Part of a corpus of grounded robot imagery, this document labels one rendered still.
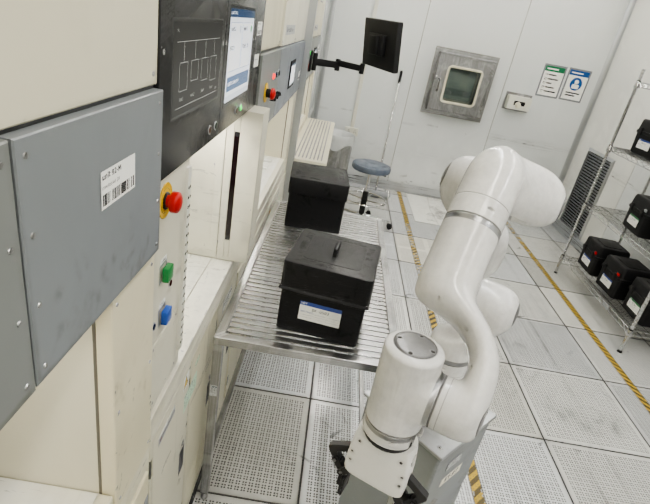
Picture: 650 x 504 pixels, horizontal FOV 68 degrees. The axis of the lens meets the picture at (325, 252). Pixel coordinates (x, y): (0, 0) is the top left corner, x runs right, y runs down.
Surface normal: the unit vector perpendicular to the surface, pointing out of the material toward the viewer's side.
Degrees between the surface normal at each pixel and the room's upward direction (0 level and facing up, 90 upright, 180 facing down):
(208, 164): 90
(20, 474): 90
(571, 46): 90
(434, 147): 90
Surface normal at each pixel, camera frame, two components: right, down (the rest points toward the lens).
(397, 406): -0.37, 0.35
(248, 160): -0.06, 0.43
